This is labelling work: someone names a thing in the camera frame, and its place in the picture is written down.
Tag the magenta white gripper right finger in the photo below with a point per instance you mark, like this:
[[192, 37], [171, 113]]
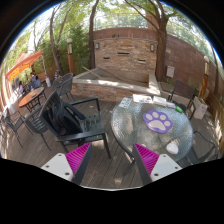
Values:
[[153, 166]]

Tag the green small object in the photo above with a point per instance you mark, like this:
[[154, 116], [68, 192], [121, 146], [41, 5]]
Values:
[[178, 109]]

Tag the black chair far left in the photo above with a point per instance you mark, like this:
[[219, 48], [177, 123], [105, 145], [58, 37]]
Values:
[[14, 121]]

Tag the white box on table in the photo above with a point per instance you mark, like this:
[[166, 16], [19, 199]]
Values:
[[162, 102]]

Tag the stone brick fountain planter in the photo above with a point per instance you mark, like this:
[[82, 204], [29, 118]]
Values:
[[109, 87]]

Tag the black chair behind table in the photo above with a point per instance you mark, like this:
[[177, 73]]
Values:
[[185, 91]]

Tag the round wooden table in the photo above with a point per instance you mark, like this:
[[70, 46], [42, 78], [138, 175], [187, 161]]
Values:
[[32, 99]]

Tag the black mesh chair back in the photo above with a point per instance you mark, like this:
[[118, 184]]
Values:
[[63, 85]]

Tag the white papers on table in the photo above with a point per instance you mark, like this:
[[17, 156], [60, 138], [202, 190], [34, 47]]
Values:
[[142, 98]]

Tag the orange patio umbrella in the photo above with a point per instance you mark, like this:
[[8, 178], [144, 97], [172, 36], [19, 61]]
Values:
[[24, 61]]

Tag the black mesh chair left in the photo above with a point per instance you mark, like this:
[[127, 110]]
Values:
[[34, 123]]

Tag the white bin right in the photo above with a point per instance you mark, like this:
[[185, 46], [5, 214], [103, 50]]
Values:
[[201, 108]]

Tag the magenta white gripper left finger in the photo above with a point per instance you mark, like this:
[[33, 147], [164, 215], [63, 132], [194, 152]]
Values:
[[70, 166]]

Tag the black patio armchair near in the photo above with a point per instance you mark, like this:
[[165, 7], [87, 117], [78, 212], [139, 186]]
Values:
[[69, 125]]

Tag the white computer mouse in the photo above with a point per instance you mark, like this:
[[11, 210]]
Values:
[[172, 148]]

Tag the patterned booklet on table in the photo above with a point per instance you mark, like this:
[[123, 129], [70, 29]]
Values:
[[125, 102]]

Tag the purple paw mouse pad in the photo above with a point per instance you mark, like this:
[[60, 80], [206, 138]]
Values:
[[157, 121]]

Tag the round glass patio table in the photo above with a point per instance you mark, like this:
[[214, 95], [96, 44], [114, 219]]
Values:
[[129, 127]]

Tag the black mesh chair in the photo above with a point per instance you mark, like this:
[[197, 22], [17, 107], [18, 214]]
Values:
[[34, 123], [63, 85]]

